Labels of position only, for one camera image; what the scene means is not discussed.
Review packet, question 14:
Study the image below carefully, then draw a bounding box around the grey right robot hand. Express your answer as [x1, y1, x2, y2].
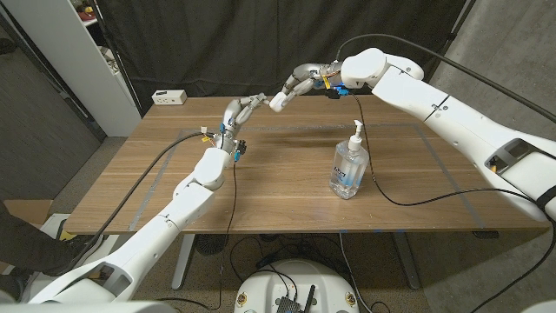
[268, 63, 344, 113]

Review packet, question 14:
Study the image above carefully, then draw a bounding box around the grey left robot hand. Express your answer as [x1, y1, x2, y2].
[216, 92, 270, 153]

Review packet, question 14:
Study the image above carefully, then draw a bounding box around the white airpods case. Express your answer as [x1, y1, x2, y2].
[268, 92, 290, 113]

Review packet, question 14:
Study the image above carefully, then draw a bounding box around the clear hand sanitizer pump bottle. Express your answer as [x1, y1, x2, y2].
[328, 119, 370, 201]

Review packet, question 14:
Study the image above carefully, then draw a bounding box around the white power outlet box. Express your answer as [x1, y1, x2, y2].
[151, 90, 189, 106]

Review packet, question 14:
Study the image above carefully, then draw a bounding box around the black fabric backdrop curtain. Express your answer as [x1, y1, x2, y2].
[93, 0, 468, 117]

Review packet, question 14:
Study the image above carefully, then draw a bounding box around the round black floor fan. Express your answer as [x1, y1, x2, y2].
[194, 233, 230, 256]

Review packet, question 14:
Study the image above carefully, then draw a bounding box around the black backdrop stand pole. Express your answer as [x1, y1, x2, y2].
[89, 0, 145, 117]
[423, 0, 478, 95]

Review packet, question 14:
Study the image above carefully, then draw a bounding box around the white table leg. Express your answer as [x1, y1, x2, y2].
[393, 231, 421, 291]
[172, 233, 196, 291]

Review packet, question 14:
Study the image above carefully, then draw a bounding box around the white shelf cabinet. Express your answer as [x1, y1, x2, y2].
[2, 0, 143, 138]

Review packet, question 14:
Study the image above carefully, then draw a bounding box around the white robot torso base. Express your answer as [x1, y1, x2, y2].
[233, 259, 361, 313]

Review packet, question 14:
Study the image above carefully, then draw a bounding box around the small red yellow object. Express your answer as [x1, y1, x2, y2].
[71, 0, 100, 22]

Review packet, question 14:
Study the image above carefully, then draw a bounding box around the black antenna module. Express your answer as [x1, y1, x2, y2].
[275, 284, 317, 313]

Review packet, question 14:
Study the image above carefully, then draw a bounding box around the black sneaker white sole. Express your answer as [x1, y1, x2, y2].
[45, 234, 105, 277]

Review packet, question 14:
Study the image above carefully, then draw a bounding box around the brown cardboard box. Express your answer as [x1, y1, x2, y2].
[2, 198, 54, 227]

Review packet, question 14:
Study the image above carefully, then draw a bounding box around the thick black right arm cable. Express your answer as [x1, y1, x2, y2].
[334, 33, 556, 125]

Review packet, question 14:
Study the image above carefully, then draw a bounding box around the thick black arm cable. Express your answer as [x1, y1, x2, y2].
[64, 131, 216, 270]
[334, 33, 556, 125]

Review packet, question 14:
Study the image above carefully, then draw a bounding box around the thin black left wrist cable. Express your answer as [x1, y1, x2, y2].
[154, 160, 238, 310]

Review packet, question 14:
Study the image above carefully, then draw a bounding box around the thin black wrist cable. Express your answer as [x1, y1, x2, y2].
[351, 93, 556, 313]
[154, 160, 238, 310]

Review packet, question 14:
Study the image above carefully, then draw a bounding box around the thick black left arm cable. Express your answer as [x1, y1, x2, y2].
[64, 131, 216, 270]

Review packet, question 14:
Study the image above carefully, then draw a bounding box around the black floor cable tangle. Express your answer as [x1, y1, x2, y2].
[228, 233, 348, 288]

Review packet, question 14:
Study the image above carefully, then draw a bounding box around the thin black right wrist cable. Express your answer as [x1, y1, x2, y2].
[351, 93, 556, 313]

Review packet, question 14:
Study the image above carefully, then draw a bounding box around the grey floor cable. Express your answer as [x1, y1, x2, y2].
[338, 231, 373, 313]

